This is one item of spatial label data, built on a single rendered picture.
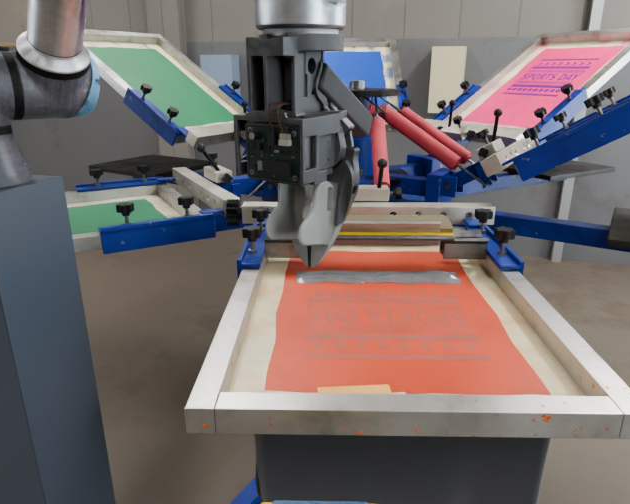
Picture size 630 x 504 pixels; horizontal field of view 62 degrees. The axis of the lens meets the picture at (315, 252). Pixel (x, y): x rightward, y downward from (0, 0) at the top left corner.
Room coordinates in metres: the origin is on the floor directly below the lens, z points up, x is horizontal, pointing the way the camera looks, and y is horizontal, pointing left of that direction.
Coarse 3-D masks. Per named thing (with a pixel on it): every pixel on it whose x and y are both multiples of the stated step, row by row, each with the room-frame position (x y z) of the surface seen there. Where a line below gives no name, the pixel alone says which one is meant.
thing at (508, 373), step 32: (384, 256) 1.20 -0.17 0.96; (416, 256) 1.20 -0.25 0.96; (384, 288) 1.01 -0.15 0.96; (416, 288) 1.01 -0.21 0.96; (448, 288) 1.01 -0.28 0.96; (480, 320) 0.86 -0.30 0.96; (512, 352) 0.75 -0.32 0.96; (416, 384) 0.65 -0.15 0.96; (448, 384) 0.65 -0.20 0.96; (480, 384) 0.65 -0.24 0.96; (512, 384) 0.65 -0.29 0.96
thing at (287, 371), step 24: (288, 264) 1.15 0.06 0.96; (336, 264) 1.15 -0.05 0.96; (360, 264) 1.15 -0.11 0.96; (288, 288) 1.01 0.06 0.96; (312, 288) 1.01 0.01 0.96; (336, 288) 1.01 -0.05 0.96; (360, 288) 1.01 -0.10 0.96; (288, 312) 0.89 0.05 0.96; (288, 336) 0.80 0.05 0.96; (288, 360) 0.72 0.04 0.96; (312, 360) 0.72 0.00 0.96; (336, 360) 0.72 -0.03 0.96; (360, 360) 0.72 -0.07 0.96; (384, 360) 0.72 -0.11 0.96; (288, 384) 0.65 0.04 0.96; (312, 384) 0.65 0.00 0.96; (336, 384) 0.65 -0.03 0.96; (360, 384) 0.65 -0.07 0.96
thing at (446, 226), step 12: (348, 216) 1.19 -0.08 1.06; (360, 216) 1.19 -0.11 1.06; (372, 216) 1.19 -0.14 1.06; (384, 216) 1.19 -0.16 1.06; (396, 216) 1.19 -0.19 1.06; (408, 216) 1.19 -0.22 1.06; (420, 216) 1.19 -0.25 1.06; (432, 216) 1.19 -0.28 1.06; (444, 216) 1.19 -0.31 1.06; (444, 228) 1.13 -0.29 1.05
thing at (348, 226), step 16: (352, 224) 1.13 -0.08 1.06; (368, 224) 1.13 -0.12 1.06; (384, 224) 1.13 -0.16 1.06; (400, 224) 1.13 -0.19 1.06; (416, 224) 1.13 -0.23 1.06; (432, 224) 1.12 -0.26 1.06; (336, 240) 1.13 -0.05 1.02; (352, 240) 1.13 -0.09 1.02; (368, 240) 1.13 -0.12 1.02; (384, 240) 1.13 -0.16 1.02; (400, 240) 1.13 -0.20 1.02; (416, 240) 1.13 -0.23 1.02; (432, 240) 1.13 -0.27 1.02
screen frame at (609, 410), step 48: (240, 288) 0.93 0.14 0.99; (528, 288) 0.93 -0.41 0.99; (240, 336) 0.76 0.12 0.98; (576, 336) 0.73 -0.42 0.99; (624, 384) 0.60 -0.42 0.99; (192, 432) 0.55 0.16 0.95; (240, 432) 0.55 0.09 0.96; (288, 432) 0.55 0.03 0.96; (336, 432) 0.55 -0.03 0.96; (384, 432) 0.54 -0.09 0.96; (432, 432) 0.54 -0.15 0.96; (480, 432) 0.54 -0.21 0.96; (528, 432) 0.54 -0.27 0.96; (576, 432) 0.54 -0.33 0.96; (624, 432) 0.54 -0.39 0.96
